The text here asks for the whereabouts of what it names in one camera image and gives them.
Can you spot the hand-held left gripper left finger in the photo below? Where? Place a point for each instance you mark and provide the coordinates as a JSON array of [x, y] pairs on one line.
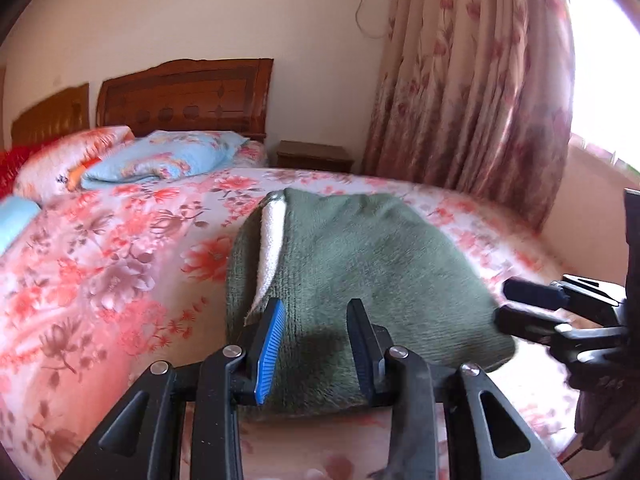
[[270, 350]]

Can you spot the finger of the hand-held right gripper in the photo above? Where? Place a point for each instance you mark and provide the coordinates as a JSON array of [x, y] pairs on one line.
[[530, 291], [525, 322]]

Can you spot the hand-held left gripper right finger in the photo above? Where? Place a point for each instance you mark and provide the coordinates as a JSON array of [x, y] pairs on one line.
[[362, 355]]

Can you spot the green fleece garment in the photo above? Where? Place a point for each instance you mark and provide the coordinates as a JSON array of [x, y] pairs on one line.
[[375, 260]]

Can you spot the pink floral bed sheet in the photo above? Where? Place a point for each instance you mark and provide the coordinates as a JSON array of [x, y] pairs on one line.
[[100, 285]]

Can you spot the wooden nightstand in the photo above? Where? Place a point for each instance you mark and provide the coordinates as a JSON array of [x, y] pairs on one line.
[[315, 155]]

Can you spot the pink floral curtain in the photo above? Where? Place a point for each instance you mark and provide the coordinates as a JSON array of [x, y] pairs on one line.
[[475, 85]]

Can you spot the bright window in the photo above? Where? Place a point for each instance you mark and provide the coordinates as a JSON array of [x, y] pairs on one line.
[[605, 85]]

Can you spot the blue floral pillow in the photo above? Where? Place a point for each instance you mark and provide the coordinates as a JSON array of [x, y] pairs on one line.
[[165, 155]]

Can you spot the carved wooden headboard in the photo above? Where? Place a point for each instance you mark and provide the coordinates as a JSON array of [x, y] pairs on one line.
[[200, 95]]

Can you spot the light blue cloth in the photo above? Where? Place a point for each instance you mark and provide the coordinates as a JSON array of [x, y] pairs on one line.
[[15, 220]]

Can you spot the pink floral pillow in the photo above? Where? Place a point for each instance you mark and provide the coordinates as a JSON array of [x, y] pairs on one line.
[[55, 155]]

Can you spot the plain wooden headboard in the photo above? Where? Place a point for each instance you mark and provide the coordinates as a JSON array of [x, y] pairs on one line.
[[55, 115]]

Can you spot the red blanket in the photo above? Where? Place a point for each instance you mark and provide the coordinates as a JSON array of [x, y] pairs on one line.
[[10, 165]]

